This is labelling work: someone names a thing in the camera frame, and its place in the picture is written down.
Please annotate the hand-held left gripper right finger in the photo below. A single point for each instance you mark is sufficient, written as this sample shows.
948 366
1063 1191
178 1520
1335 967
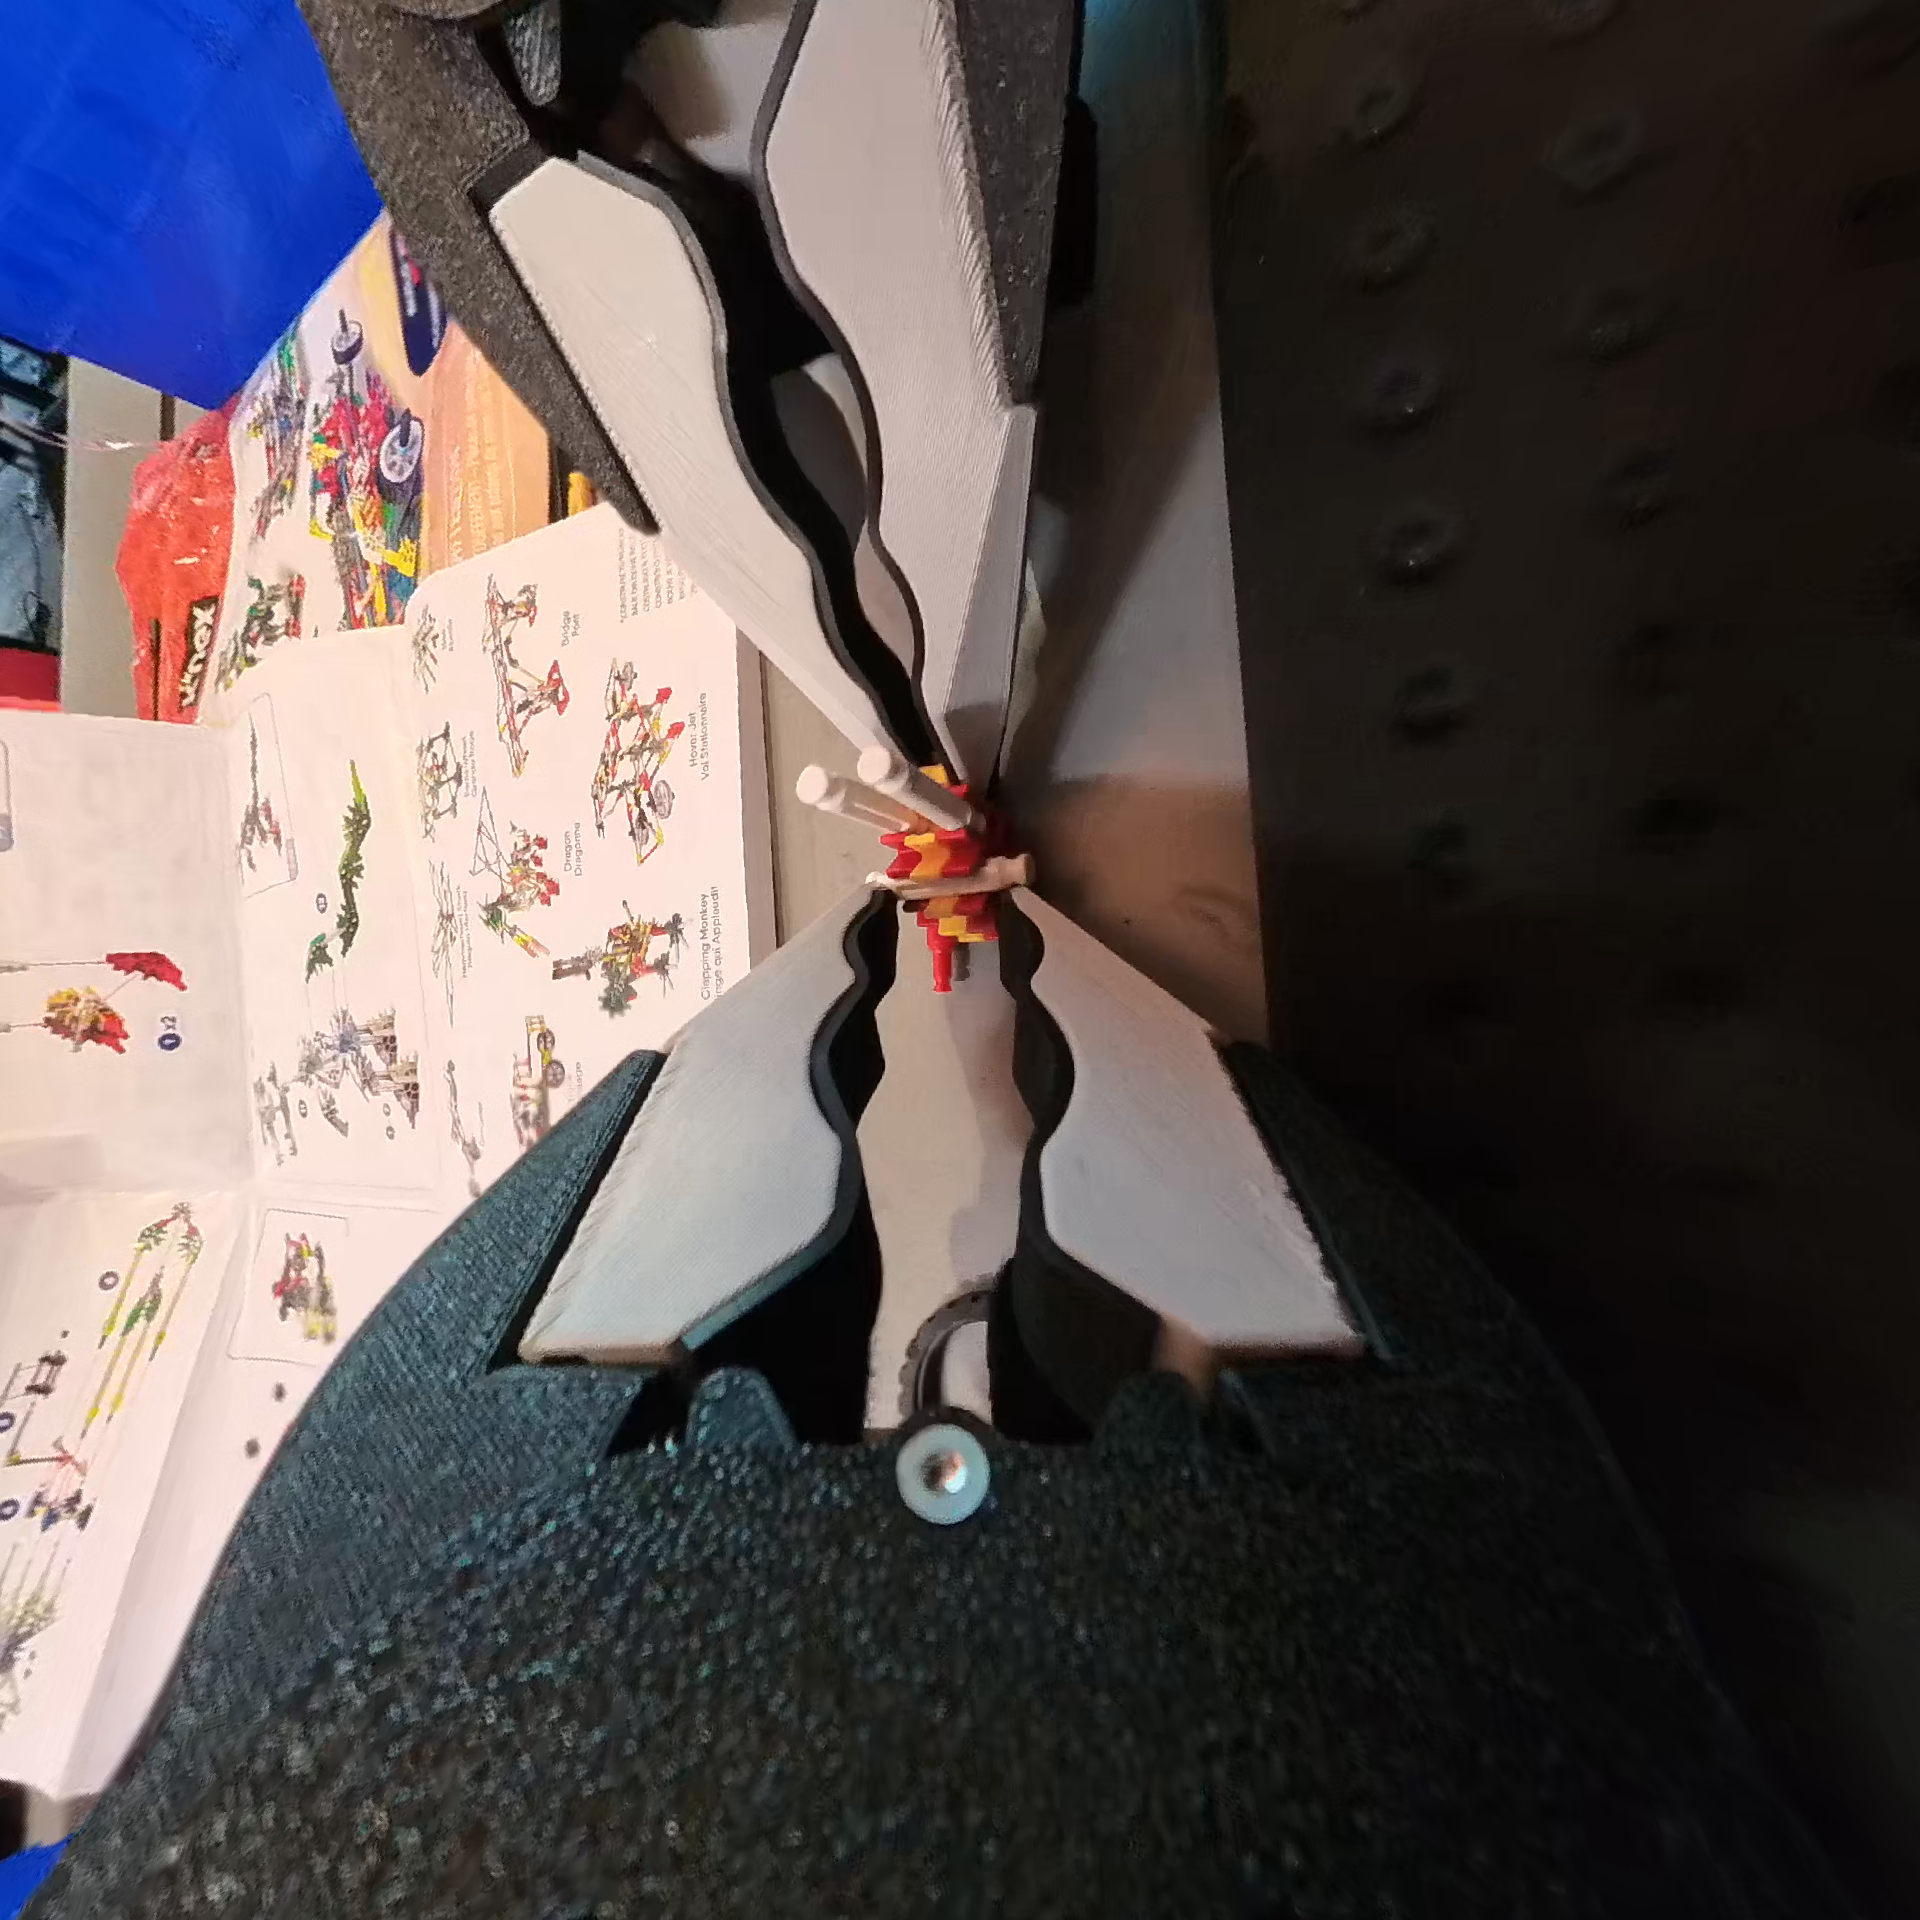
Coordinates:
1184 1186

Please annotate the white plastic rod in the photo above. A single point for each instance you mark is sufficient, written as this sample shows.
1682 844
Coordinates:
991 871
839 800
916 786

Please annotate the white printed instruction sheet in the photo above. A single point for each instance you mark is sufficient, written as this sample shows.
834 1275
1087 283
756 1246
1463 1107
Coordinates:
150 901

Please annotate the orange and red toy bag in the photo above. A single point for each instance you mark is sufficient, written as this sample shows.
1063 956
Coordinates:
480 436

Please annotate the red yellow K'nex assembly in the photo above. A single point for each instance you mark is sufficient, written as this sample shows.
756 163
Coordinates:
938 858

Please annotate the black toy tyre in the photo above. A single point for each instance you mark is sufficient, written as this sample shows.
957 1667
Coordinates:
933 1328

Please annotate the blue plastic bin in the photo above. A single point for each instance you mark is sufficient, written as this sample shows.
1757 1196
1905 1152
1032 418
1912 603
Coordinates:
182 181

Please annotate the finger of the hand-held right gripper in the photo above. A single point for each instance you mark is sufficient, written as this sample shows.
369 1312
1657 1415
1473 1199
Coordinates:
630 331
901 224

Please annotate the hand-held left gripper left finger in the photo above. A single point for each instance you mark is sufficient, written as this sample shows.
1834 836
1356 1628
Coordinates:
704 1186

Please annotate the short red plastic rod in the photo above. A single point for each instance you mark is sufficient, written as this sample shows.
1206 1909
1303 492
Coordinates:
942 970

